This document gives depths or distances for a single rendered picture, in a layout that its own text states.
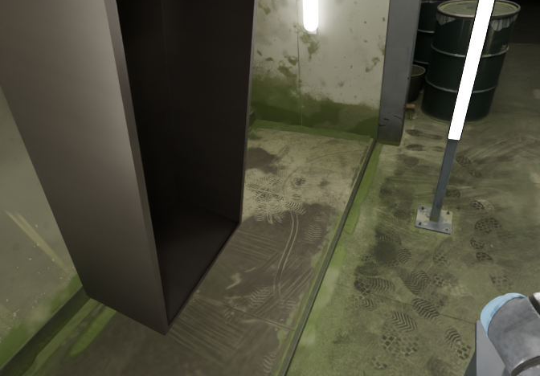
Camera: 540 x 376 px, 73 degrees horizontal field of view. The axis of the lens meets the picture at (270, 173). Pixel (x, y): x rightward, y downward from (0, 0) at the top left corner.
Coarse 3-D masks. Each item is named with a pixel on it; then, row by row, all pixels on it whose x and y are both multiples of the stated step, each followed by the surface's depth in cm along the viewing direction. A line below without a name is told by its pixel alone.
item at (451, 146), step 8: (448, 144) 191; (456, 144) 189; (448, 152) 193; (448, 160) 196; (448, 168) 199; (440, 176) 203; (448, 176) 201; (440, 184) 206; (440, 192) 209; (440, 200) 212; (432, 208) 218; (440, 208) 215; (432, 216) 221
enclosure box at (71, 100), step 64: (0, 0) 66; (64, 0) 60; (128, 0) 108; (192, 0) 117; (256, 0) 108; (0, 64) 77; (64, 64) 69; (128, 64) 117; (192, 64) 131; (64, 128) 81; (128, 128) 73; (192, 128) 149; (64, 192) 98; (128, 192) 85; (192, 192) 173; (128, 256) 105; (192, 256) 155
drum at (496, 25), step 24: (456, 0) 304; (504, 0) 289; (456, 24) 272; (504, 24) 264; (432, 48) 301; (456, 48) 280; (504, 48) 279; (432, 72) 308; (456, 72) 289; (480, 72) 284; (432, 96) 315; (480, 96) 297; (480, 120) 311
